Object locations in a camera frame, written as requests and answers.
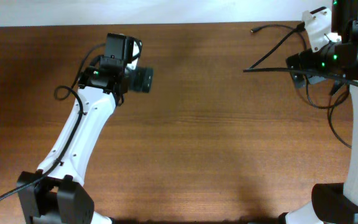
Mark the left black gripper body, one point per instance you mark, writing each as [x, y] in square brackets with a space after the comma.
[141, 83]

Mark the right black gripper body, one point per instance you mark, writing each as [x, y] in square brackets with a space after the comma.
[295, 66]

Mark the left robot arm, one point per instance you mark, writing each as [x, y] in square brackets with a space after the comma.
[54, 193]

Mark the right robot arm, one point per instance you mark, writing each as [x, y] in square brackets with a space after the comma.
[335, 203]

